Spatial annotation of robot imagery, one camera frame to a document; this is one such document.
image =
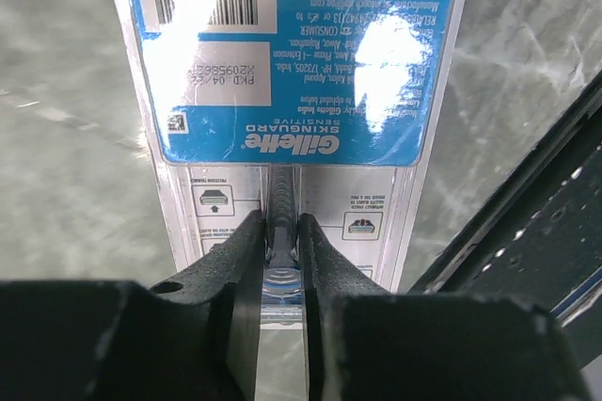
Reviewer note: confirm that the blue razor blister pack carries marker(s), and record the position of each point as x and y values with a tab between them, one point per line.
291	107

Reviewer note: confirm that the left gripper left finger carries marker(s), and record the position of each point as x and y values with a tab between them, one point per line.
193	336

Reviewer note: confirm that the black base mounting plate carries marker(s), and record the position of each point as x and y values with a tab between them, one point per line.
539	235

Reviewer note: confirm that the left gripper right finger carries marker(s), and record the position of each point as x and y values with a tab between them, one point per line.
365	343

